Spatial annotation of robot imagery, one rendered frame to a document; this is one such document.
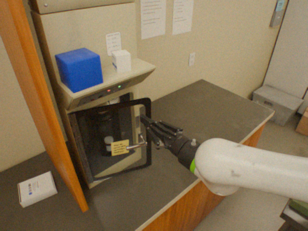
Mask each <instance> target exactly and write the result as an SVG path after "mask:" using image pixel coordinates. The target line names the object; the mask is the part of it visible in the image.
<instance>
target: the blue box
mask: <svg viewBox="0 0 308 231"><path fill-rule="evenodd" d="M54 57H55V60H56V64H57V67H58V70H59V74H60V79H61V82H62V83H63V84H64V85H66V86H67V87H68V88H69V90H70V91H72V92H73V93H77V92H80V91H81V90H85V89H88V88H91V87H94V86H97V85H99V84H102V83H103V75H102V68H101V66H102V64H101V58H100V55H98V54H96V53H94V52H92V51H90V50H88V49H86V48H81V49H76V50H74V51H68V52H63V53H60V54H57V55H55V56H54Z"/></svg>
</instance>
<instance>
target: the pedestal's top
mask: <svg viewBox="0 0 308 231"><path fill-rule="evenodd" d="M290 201H291V198H290V199H289V200H288V202H287V204H286V206H285V208H284V210H283V211H282V212H281V214H280V216H279V217H281V218H282V219H283V220H285V221H287V222H288V223H289V224H291V225H292V226H294V227H295V228H297V229H298V230H300V231H308V216H306V215H305V214H303V213H301V212H299V211H298V210H297V209H294V208H293V207H292V206H290V205H289V203H290Z"/></svg>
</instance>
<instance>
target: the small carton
mask: <svg viewBox="0 0 308 231"><path fill-rule="evenodd" d="M112 60H113V69H114V70H115V71H116V72H117V73H123V72H128V71H131V54H130V53H128V52H127V51H126V50H121V51H112Z"/></svg>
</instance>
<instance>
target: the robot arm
mask: <svg viewBox="0 0 308 231"><path fill-rule="evenodd" d="M140 122H142V123H143V124H144V126H145V127H146V134H147V135H148V136H149V137H150V138H151V140H152V142H153V143H154V144H155V145H156V148H157V149H160V147H165V148H166V149H168V150H169V151H170V152H171V153H172V154H174V155H175V156H176V157H177V158H178V162H179V163H180V164H182V165H183V166H185V167H186V168H187V169H188V170H189V171H191V172H192V173H194V174H195V175H196V176H197V177H198V178H199V179H200V180H201V181H202V182H203V183H204V184H205V186H206V187H207V188H208V189H209V190H210V191H211V192H212V193H214V194H217V195H222V196H228V195H231V194H233V193H234V192H236V191H237V190H238V189H239V187H242V188H246V189H253V190H257V191H263V192H267V193H271V194H276V195H279V196H283V197H284V196H285V197H288V198H291V199H295V200H298V201H302V202H305V203H308V157H306V158H305V157H300V156H294V155H289V154H280V153H276V152H271V151H267V150H263V149H259V148H253V147H249V146H245V145H241V144H238V143H234V142H231V141H228V140H224V139H219V138H214V139H209V140H207V141H205V142H203V143H200V142H199V141H197V140H196V139H189V138H188V137H186V136H184V135H183V134H182V133H183V128H177V127H175V126H174V125H172V124H169V123H166V122H164V121H161V120H160V121H159V122H155V121H153V120H152V119H149V118H148V117H146V116H145V115H144V114H142V115H140ZM158 138H160V139H161V141H162V142H163V143H161V141H160V140H159V139H158Z"/></svg>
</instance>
